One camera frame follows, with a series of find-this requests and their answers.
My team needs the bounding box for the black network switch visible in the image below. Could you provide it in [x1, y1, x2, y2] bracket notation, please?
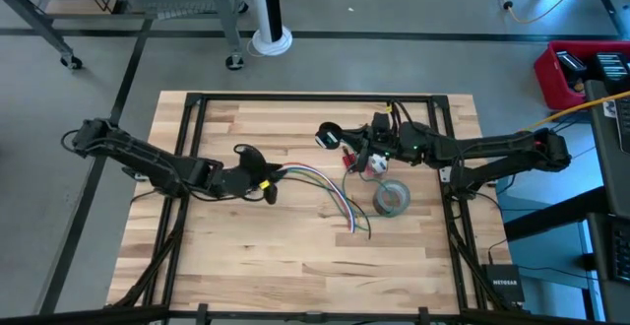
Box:
[480, 264, 526, 304]

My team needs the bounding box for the bundle of coloured cables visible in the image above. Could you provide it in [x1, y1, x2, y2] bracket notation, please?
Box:
[281, 165, 356, 233]

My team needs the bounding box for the black cable bundle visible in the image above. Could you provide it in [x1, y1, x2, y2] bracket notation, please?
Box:
[442, 194, 498, 311]
[110, 194, 191, 311]

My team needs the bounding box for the red plastic bin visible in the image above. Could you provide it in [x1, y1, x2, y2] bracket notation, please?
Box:
[534, 40, 630, 112]

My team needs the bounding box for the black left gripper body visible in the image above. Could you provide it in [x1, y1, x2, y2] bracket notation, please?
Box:
[214, 143, 277, 204]

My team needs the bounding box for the grey duct tape roll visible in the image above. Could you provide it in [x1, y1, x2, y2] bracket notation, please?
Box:
[372, 179, 411, 218]

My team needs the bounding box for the white wire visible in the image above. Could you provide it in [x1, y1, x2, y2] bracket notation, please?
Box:
[281, 163, 354, 232]

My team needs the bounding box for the yellow hanging cable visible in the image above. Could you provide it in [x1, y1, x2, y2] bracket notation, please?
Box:
[516, 90, 630, 134]

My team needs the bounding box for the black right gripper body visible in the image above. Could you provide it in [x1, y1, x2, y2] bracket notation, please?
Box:
[357, 127, 401, 173]

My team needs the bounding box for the thin green wire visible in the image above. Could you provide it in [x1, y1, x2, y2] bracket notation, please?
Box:
[341, 164, 410, 219]

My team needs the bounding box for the black wire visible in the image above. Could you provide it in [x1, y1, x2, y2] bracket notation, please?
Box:
[281, 175, 373, 241]

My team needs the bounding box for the white and black pole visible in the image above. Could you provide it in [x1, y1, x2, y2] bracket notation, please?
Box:
[245, 0, 294, 58]

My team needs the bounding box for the red wire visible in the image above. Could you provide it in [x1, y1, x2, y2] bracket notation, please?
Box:
[281, 162, 356, 232]

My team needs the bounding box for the dark desk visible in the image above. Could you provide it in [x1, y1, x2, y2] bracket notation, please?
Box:
[501, 79, 630, 325]

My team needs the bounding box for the black boxy device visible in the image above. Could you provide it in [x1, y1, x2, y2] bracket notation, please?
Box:
[593, 52, 630, 83]
[555, 50, 588, 83]

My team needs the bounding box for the thick green wire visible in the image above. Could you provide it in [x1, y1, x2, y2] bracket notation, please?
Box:
[281, 168, 370, 231]

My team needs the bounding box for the black keyboard red backlight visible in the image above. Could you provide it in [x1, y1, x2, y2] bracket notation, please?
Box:
[612, 224, 630, 283]

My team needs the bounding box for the black aluminium frame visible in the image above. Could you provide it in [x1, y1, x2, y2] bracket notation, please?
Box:
[0, 92, 630, 325]

